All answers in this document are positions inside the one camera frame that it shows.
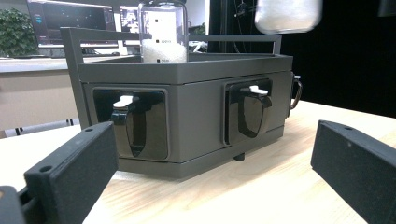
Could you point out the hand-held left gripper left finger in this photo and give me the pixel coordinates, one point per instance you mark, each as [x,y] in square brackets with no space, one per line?
[74,168]

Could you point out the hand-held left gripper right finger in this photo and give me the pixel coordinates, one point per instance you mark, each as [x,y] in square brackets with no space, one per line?
[355,161]

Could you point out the dark grey corner rack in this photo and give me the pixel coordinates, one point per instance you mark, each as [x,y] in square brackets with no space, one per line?
[193,118]

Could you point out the white frosted jar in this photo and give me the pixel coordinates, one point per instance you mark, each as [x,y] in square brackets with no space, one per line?
[288,15]

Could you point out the clear jar with silver lid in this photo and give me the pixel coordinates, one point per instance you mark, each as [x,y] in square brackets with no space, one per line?
[165,34]

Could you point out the light wooden desk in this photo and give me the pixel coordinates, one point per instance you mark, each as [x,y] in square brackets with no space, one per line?
[37,90]

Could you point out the black curtain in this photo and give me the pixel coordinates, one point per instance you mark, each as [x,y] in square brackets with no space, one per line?
[342,62]

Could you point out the large computer monitor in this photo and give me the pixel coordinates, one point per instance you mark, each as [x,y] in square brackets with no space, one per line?
[71,21]

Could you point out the green plant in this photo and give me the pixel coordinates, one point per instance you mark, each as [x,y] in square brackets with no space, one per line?
[17,32]

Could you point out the small computer monitor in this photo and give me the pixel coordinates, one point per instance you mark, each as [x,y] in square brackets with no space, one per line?
[130,21]

